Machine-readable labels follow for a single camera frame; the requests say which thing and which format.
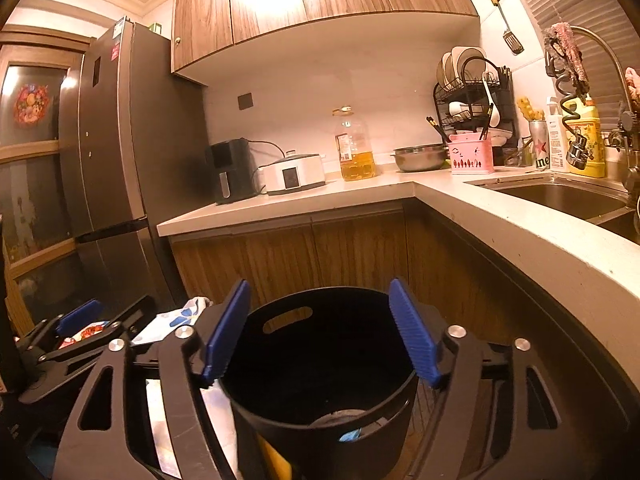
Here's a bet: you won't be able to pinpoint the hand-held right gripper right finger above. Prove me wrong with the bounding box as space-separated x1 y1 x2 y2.
389 277 596 480

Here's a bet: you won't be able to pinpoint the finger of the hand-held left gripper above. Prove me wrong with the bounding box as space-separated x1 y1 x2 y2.
20 296 157 402
17 299 105 359

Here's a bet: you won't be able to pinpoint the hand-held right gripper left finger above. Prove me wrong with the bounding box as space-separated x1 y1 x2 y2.
52 280 252 480

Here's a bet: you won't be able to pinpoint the red wrapper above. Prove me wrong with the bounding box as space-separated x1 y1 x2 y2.
65 325 109 349

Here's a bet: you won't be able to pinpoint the black plastic bucket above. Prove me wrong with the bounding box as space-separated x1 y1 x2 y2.
220 287 421 480

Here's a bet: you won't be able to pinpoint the blue floral cloth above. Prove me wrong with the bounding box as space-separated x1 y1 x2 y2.
65 297 241 480

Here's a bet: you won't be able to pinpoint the wooden lower cabinets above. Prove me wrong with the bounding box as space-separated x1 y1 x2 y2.
170 200 551 346

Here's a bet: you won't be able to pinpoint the wooden glass door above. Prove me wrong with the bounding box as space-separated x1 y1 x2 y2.
0 30 96 321

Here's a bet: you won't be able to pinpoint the black air fryer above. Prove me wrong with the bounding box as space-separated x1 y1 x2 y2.
205 138 261 206

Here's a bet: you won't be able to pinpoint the white slow cooker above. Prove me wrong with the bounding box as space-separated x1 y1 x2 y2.
260 149 328 196

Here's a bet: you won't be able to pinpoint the steel bowl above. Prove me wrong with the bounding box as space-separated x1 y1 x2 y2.
392 144 449 173

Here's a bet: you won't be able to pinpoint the cooking oil bottle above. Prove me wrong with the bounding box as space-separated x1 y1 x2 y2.
331 105 377 182

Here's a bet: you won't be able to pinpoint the pink utensil box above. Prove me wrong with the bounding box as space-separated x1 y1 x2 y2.
446 132 496 176

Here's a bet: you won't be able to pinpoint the grey refrigerator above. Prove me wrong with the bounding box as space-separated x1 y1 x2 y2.
59 17 211 321

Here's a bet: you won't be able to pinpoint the steel sink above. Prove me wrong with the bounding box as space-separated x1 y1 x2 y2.
467 175 640 241

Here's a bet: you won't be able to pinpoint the red door decoration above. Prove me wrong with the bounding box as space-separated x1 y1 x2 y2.
14 85 50 123

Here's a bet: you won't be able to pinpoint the white ladle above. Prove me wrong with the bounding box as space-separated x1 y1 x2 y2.
482 80 502 128

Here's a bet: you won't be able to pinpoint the white pump bottle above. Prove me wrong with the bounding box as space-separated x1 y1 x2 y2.
545 96 571 173

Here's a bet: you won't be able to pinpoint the black dish rack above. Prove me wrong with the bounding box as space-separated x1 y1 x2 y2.
432 55 518 161

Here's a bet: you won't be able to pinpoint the yellow detergent bottle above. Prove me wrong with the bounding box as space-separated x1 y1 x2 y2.
567 94 607 178

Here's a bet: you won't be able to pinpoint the white plate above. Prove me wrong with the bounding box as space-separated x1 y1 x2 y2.
436 46 488 91

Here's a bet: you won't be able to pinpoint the hanging slotted spatula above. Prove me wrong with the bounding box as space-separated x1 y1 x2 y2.
484 0 525 56

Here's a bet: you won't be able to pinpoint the pink cloth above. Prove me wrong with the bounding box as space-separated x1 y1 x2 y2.
543 21 586 83

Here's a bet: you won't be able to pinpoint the steel faucet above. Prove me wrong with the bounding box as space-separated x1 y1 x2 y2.
570 25 640 196

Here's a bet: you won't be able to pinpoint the window blinds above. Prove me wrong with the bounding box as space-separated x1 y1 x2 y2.
500 0 640 126

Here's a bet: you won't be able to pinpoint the black power cable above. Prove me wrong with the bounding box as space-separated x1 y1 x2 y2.
248 139 287 159

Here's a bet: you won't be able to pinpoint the coiled faucet hose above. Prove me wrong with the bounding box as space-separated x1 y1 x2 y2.
545 50 592 171

